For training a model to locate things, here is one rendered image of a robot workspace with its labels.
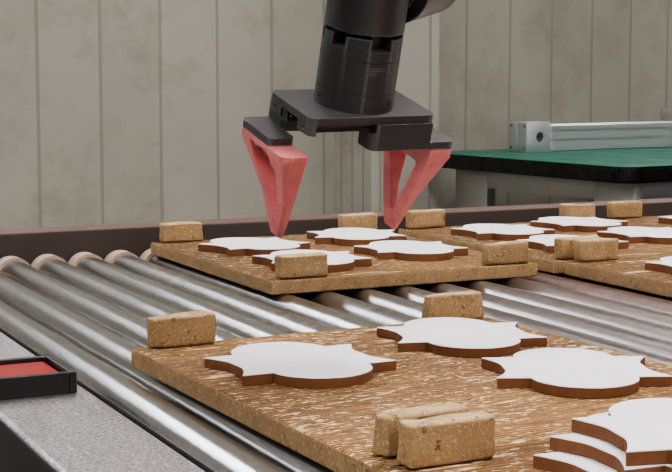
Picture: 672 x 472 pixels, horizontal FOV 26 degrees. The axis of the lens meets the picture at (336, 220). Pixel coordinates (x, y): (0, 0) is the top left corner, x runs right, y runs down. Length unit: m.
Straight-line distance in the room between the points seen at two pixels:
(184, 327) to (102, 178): 3.69
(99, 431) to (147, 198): 3.96
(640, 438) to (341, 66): 0.36
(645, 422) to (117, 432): 0.38
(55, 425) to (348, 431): 0.23
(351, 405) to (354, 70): 0.23
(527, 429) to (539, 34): 5.04
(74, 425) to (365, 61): 0.33
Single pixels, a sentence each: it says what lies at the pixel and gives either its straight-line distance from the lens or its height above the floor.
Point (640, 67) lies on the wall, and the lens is 6.33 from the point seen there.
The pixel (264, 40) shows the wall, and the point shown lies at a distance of 5.18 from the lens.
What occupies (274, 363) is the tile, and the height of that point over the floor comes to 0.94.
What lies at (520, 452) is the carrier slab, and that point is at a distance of 0.89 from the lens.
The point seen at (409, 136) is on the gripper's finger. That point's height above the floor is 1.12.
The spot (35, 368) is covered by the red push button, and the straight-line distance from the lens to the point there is 1.19.
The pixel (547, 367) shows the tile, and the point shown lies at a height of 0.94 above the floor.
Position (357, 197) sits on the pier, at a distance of 5.23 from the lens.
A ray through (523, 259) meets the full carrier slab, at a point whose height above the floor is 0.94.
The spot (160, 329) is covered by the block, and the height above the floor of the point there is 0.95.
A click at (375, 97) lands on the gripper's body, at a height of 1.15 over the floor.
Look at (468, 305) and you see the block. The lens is 1.35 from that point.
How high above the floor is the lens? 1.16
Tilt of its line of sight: 6 degrees down
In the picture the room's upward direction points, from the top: straight up
